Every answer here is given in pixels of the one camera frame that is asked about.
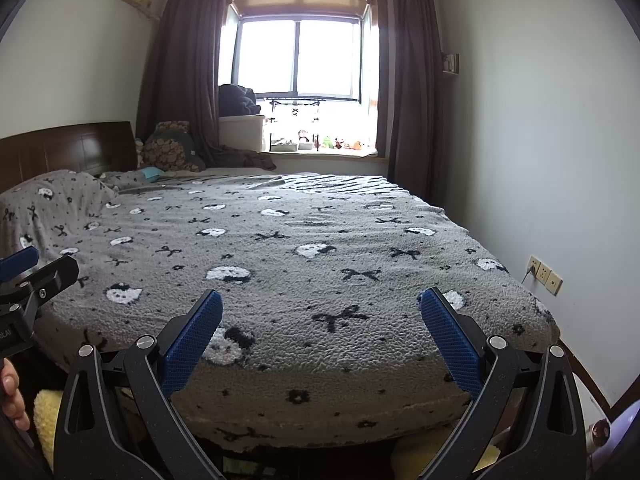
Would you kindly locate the row of small figurines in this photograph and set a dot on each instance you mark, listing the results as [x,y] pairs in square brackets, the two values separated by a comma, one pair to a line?
[340,144]

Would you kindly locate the black metal rack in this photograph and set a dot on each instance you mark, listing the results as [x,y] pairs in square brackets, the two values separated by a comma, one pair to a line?
[292,101]

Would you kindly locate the brown patterned cushion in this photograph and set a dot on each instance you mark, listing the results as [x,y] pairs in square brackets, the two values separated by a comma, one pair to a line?
[170,152]

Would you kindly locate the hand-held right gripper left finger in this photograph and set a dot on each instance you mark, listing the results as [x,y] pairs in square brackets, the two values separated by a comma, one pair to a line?
[192,345]

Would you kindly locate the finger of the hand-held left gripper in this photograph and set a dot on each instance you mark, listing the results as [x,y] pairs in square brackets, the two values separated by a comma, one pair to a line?
[17,262]
[55,277]

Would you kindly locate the brown curtain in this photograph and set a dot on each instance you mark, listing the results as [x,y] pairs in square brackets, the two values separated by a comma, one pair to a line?
[185,70]
[417,85]

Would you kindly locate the dark wooden headboard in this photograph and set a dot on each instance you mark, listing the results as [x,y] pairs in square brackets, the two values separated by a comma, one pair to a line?
[65,152]

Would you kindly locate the small wall shelf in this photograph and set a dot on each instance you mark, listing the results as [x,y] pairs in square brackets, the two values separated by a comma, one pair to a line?
[451,62]

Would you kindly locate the beige wall socket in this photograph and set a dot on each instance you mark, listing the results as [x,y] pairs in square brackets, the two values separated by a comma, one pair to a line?
[554,283]
[534,265]
[544,273]

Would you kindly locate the teal cloth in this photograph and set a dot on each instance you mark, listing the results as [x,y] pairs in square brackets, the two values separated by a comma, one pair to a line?
[150,174]

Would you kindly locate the grey cat print blanket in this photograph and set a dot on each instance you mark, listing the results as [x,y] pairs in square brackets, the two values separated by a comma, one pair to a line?
[300,285]

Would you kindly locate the person's left hand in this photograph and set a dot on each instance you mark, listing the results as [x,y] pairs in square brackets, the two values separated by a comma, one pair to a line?
[12,395]

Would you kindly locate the window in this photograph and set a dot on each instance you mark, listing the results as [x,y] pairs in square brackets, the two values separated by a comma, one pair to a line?
[300,55]

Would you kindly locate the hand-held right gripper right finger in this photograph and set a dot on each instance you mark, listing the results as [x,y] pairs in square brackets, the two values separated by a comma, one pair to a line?
[450,345]

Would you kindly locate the white storage box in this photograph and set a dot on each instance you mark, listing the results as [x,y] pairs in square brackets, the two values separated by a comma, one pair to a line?
[241,132]

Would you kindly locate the dark blue cloth pile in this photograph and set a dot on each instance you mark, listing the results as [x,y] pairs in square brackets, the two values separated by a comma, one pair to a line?
[239,100]

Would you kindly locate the pale lilac round container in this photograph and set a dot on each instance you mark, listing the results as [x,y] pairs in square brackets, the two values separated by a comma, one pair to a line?
[622,430]

